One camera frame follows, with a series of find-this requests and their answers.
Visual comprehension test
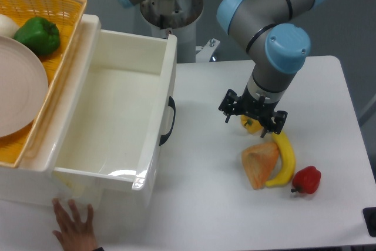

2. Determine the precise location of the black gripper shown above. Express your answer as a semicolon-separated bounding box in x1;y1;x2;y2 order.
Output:
218;87;288;138

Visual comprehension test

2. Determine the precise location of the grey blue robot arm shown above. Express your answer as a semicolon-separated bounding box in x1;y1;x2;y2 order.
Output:
118;0;325;134

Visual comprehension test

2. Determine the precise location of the dark sleeve forearm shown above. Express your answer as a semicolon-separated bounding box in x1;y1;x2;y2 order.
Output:
93;247;105;251

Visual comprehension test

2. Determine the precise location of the orange triangle bread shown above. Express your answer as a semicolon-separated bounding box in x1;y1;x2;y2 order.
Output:
241;142;280;190

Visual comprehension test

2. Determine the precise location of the person's hand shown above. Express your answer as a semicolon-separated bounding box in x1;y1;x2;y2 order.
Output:
52;198;99;250

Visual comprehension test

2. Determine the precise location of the yellow bell pepper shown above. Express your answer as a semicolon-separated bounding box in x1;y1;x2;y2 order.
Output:
240;115;263;134

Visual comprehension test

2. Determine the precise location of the yellow banana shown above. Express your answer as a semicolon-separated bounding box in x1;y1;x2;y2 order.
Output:
265;132;296;188

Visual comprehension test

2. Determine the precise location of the red bell pepper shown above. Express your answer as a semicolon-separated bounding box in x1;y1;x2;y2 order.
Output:
290;166;321;195

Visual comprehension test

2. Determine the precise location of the white open drawer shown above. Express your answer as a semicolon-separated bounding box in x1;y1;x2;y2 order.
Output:
55;30;177;205

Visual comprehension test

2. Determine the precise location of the black round object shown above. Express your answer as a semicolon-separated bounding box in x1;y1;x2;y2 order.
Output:
362;207;376;237

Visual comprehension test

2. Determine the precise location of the green bell pepper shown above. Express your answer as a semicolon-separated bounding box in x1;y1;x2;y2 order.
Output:
14;16;61;56

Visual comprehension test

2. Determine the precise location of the yellow woven basket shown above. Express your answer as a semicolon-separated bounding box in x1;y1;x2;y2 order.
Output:
1;0;87;168

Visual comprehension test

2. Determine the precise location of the white plastic drawer unit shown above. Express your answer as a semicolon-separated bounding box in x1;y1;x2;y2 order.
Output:
1;15;101;205

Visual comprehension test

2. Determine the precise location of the beige plate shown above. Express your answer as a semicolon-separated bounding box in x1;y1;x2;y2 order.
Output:
1;36;48;137

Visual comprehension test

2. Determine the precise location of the white onion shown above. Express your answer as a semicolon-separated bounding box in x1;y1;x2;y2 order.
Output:
0;14;19;38

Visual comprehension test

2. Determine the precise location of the black drawer handle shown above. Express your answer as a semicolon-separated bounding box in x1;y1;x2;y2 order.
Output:
159;96;176;146

